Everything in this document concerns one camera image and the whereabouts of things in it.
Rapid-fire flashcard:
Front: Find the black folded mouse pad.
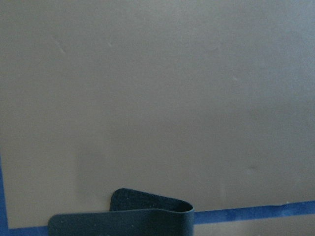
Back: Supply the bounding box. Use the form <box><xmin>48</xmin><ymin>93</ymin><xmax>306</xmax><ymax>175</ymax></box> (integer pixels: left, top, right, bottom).
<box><xmin>47</xmin><ymin>188</ymin><xmax>194</xmax><ymax>236</ymax></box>

